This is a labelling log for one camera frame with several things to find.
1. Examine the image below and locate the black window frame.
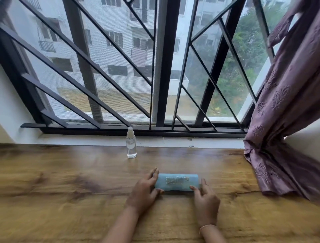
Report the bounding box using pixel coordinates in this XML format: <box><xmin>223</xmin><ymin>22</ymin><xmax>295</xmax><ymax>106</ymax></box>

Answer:
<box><xmin>0</xmin><ymin>0</ymin><xmax>275</xmax><ymax>139</ymax></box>

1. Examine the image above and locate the thin pink bracelet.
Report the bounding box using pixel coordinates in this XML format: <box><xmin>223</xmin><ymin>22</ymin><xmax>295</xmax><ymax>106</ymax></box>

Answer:
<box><xmin>199</xmin><ymin>224</ymin><xmax>217</xmax><ymax>234</ymax></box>

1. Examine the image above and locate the black metal window grille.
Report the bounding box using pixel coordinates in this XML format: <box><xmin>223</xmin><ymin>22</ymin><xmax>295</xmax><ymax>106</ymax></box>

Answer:
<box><xmin>0</xmin><ymin>0</ymin><xmax>278</xmax><ymax>133</ymax></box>

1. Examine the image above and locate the person's left hand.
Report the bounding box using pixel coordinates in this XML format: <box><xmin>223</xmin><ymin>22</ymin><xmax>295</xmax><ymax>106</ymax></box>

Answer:
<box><xmin>125</xmin><ymin>168</ymin><xmax>165</xmax><ymax>215</ymax></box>

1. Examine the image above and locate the light blue glasses case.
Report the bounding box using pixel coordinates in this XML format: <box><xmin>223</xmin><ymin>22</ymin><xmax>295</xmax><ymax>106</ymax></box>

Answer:
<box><xmin>154</xmin><ymin>173</ymin><xmax>200</xmax><ymax>193</ymax></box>

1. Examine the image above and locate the mauve embroidered curtain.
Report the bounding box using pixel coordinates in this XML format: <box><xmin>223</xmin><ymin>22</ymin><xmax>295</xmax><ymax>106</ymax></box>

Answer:
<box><xmin>244</xmin><ymin>0</ymin><xmax>320</xmax><ymax>201</ymax></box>

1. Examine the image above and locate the person's right forearm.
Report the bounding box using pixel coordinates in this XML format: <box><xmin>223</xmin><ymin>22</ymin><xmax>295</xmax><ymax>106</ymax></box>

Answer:
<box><xmin>200</xmin><ymin>225</ymin><xmax>227</xmax><ymax>243</ymax></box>

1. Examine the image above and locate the person's right hand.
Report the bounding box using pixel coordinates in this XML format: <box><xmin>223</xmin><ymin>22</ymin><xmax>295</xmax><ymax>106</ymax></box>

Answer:
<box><xmin>190</xmin><ymin>178</ymin><xmax>221</xmax><ymax>227</ymax></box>

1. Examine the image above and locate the clear spray bottle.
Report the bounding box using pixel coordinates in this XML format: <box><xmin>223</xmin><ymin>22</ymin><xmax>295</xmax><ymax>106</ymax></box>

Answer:
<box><xmin>126</xmin><ymin>126</ymin><xmax>137</xmax><ymax>159</ymax></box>

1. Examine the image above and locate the person's left forearm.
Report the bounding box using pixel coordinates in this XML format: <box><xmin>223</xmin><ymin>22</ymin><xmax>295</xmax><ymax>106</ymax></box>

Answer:
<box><xmin>101</xmin><ymin>206</ymin><xmax>139</xmax><ymax>243</ymax></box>

